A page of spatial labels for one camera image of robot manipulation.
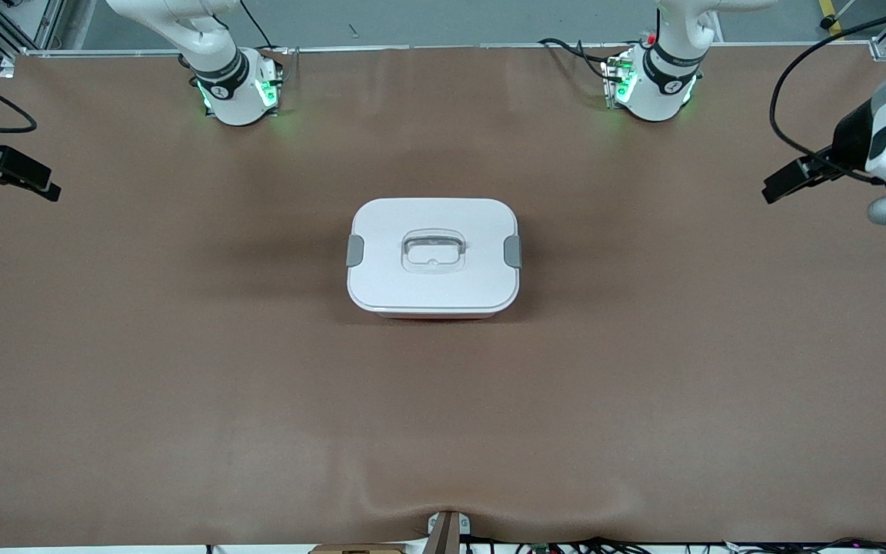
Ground cardboard box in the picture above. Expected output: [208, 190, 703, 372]
[308, 543, 407, 554]

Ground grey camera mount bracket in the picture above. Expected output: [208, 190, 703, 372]
[425, 509, 471, 554]

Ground black right base cable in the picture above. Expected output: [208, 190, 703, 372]
[238, 0, 279, 52]

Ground brown table mat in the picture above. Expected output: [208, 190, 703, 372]
[0, 45, 886, 549]

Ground black left base cables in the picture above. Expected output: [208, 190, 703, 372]
[539, 37, 628, 85]

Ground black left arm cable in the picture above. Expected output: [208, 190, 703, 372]
[768, 6, 886, 185]

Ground white box lid grey clips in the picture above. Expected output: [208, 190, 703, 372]
[346, 197, 523, 315]

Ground aluminium table edge rail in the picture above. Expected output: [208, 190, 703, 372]
[1, 42, 874, 59]

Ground aluminium frame post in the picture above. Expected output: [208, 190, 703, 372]
[0, 0, 67, 78]

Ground black stand foot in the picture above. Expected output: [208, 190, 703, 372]
[820, 0, 858, 30]

